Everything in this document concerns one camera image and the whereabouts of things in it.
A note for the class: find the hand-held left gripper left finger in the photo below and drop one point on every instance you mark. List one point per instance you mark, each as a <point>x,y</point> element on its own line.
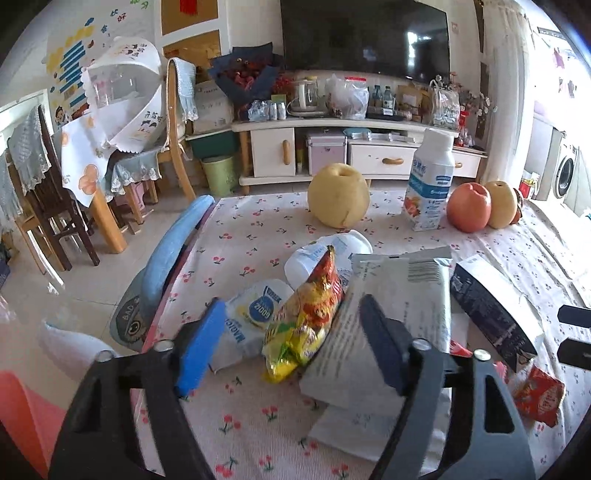
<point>203,341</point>

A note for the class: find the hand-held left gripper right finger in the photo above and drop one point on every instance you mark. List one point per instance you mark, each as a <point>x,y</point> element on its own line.
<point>383,341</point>

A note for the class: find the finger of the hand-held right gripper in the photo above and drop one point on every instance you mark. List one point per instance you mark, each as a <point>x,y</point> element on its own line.
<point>575,316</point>
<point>575,351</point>

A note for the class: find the long grey-white wrapper packet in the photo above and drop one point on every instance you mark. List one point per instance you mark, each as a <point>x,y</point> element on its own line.
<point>337,364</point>

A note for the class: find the white packet with blue circle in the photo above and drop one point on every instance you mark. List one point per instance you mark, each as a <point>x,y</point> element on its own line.
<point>249,318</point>

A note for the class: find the red milk tea packet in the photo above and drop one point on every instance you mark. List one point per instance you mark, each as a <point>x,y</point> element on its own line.
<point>540,397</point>

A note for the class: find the white and navy milk carton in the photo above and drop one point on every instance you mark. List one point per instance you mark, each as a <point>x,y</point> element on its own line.
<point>494,304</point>

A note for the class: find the yellow snack packet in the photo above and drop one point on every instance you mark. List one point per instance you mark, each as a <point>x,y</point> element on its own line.
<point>304,318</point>

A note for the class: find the pink plastic bin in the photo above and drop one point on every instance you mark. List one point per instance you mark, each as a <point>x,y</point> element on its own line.
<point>27,420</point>

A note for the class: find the blue chair cushion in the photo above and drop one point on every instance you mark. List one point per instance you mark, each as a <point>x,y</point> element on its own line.
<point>171,249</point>

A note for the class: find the small white blue-label bottle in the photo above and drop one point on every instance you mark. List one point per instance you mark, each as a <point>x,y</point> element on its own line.
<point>304,263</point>

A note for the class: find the cherry print tablecloth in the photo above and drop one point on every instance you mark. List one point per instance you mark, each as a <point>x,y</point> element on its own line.
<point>258,230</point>

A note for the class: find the small yellow pear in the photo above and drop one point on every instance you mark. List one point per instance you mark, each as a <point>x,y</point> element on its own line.
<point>503,203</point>

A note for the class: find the white washing machine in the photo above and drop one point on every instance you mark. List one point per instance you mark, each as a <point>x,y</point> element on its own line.
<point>565,170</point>

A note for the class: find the red apple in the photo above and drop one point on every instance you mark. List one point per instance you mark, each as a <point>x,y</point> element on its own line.
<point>468,207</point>

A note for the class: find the large yellow pear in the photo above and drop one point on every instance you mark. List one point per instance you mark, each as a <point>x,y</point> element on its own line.
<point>339,196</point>

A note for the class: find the white yogurt drink bottle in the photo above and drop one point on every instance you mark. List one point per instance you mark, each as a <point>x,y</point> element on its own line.
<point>429,184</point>

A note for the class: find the green waste bin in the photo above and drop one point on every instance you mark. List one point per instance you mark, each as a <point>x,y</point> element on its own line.
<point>217,177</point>

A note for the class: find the light wooden chair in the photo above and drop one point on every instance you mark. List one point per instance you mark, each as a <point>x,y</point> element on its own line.
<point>178,157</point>

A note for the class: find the green lace cloth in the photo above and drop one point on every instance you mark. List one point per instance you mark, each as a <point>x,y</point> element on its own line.
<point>134,168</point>

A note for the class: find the dark wooden chair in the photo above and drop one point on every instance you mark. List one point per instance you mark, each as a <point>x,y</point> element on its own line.
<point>60,217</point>

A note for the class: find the pink storage box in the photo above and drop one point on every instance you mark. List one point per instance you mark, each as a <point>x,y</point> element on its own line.
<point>325,154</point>

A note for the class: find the dark green crate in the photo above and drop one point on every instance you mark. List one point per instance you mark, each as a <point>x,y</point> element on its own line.
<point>214,145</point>

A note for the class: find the white tv cabinet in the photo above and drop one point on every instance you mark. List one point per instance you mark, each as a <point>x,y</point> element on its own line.
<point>272,152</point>

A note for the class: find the orange print tablecloth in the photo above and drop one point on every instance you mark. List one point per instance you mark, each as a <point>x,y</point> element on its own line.
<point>83,157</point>

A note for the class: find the artificial flowers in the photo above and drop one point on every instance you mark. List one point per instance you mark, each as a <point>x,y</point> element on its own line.
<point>473,110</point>

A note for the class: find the white cardboard box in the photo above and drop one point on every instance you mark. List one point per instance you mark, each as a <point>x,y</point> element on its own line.
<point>212,108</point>

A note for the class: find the brown paper bag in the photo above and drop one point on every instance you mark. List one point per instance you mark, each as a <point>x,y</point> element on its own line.
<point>413,104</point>

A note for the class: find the pack of small bottles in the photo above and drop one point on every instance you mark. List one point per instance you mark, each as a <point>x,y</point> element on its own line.
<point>268,110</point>

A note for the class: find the clear printed bag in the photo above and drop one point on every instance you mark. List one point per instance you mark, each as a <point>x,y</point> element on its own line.
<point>445,108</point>

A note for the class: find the small water bottle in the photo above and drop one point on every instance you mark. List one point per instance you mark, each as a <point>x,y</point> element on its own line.
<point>378,98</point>
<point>389,98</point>

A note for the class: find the clear plastic bag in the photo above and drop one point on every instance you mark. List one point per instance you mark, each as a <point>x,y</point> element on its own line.
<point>348,99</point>

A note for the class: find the pale blue lace chair cover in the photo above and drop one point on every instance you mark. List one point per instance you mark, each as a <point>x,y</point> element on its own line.
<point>183,90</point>

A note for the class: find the glass kettle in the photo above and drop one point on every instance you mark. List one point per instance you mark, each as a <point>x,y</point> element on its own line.
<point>307,97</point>

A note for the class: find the white mesh food cover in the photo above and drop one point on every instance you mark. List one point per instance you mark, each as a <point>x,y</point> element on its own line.
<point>134,92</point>

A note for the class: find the grey lace chair cover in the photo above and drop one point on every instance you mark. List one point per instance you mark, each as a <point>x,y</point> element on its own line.
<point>30,147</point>

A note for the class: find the red flower bouquet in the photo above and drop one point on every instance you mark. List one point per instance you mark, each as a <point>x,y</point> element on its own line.
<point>247,74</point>

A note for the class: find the black television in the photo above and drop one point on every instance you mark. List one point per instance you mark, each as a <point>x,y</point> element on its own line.
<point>364,37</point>

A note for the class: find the colourful wall stickers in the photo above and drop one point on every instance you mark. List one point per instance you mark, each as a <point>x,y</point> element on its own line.
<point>69,69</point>

